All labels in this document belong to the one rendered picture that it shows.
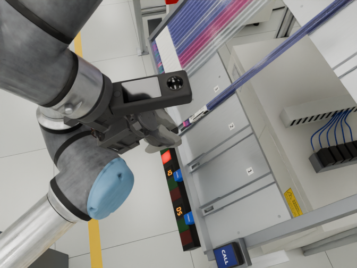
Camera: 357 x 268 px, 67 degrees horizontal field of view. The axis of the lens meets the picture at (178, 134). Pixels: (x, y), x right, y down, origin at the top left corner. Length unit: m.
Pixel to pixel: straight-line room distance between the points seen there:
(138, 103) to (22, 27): 0.16
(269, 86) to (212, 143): 0.42
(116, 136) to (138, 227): 1.00
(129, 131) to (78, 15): 0.18
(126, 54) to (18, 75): 1.70
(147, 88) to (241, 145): 0.28
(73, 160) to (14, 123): 1.31
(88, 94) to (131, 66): 1.57
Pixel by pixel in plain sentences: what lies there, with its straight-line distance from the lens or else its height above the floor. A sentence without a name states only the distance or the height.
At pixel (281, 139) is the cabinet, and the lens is 0.89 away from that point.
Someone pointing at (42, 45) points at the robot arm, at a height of 1.16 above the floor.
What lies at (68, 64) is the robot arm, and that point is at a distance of 0.33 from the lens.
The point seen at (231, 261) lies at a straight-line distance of 0.55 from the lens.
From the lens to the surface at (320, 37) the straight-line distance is 0.59.
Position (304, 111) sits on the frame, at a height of 0.67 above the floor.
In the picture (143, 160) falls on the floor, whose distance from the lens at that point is 1.49.
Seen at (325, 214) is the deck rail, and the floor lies 0.91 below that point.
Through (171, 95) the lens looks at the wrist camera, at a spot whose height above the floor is 1.05.
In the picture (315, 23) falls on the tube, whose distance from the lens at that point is 0.59.
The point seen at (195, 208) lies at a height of 0.73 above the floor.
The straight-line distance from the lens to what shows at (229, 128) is 0.62.
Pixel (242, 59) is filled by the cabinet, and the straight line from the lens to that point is 1.06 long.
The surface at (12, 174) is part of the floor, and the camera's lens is 1.69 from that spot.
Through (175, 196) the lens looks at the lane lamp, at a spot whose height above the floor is 0.65.
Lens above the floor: 1.35
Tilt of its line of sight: 60 degrees down
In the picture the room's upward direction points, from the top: straight up
